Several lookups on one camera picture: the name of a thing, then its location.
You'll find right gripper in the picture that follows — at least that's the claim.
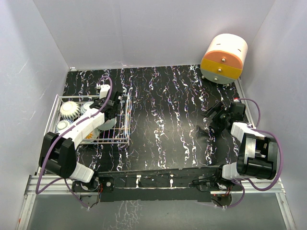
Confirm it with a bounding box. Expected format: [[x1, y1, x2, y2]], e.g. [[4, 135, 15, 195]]
[[201, 102, 231, 131]]

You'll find mint green bowl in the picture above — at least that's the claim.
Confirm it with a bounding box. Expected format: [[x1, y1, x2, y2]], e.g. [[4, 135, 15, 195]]
[[97, 118, 117, 131]]

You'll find blue floral bowl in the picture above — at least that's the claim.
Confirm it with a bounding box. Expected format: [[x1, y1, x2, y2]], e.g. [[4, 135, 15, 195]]
[[81, 101, 94, 115]]

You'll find yellow floral bowl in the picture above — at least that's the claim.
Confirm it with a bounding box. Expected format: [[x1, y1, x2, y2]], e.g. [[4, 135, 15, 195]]
[[83, 129, 99, 144]]

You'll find white orange-rimmed bowl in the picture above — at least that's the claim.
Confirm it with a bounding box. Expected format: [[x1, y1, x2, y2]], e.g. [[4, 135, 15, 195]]
[[59, 101, 81, 120]]

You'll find red patterned bowl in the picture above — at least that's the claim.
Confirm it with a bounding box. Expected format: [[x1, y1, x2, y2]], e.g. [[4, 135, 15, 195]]
[[55, 120, 72, 133]]

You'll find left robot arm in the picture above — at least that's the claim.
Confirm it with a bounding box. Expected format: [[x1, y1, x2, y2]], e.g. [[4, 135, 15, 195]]
[[39, 90, 125, 191]]

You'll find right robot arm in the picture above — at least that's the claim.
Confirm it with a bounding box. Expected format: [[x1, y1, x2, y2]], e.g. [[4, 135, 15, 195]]
[[203, 102, 278, 190]]

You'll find round pastel drawer cabinet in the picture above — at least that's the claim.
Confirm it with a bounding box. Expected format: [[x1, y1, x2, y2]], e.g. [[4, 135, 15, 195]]
[[200, 34, 248, 85]]

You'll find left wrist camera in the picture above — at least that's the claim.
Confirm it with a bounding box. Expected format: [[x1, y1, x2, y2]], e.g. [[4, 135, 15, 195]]
[[96, 84, 111, 99]]

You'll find white wire dish rack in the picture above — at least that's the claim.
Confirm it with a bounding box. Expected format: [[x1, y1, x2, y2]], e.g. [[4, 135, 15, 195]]
[[44, 93, 132, 145]]

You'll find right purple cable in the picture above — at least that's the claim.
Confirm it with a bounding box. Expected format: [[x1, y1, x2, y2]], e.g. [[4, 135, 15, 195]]
[[223, 98, 284, 208]]

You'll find aluminium frame rail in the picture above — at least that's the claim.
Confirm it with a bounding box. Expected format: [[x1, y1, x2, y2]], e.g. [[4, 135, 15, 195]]
[[16, 166, 69, 230]]

